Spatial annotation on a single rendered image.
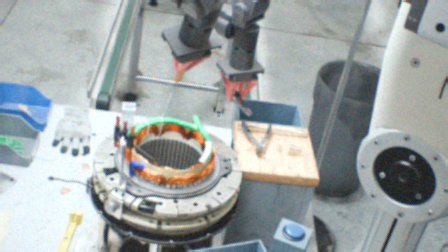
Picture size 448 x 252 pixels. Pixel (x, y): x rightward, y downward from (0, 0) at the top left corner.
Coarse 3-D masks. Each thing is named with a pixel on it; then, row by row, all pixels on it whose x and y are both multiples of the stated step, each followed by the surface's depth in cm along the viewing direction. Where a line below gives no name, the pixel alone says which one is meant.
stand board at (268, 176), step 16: (272, 128) 169; (288, 128) 170; (240, 144) 161; (272, 144) 163; (288, 144) 164; (304, 144) 165; (240, 160) 156; (256, 160) 157; (272, 160) 158; (288, 160) 159; (304, 160) 160; (256, 176) 154; (272, 176) 154; (288, 176) 154; (304, 176) 155
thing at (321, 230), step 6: (318, 222) 302; (318, 228) 299; (324, 228) 299; (318, 234) 296; (324, 234) 296; (330, 234) 297; (318, 240) 292; (324, 240) 293; (330, 240) 294; (318, 246) 289; (324, 246) 290; (330, 246) 291
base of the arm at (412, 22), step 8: (408, 0) 70; (416, 0) 67; (424, 0) 66; (416, 8) 67; (424, 8) 67; (408, 16) 68; (416, 16) 67; (408, 24) 68; (416, 24) 68; (416, 32) 68
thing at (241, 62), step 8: (232, 48) 156; (232, 56) 157; (240, 56) 155; (248, 56) 155; (216, 64) 160; (224, 64) 159; (232, 64) 157; (240, 64) 156; (248, 64) 157; (256, 64) 161; (224, 72) 156; (232, 72) 156; (240, 72) 157; (248, 72) 158; (256, 72) 159; (264, 72) 160
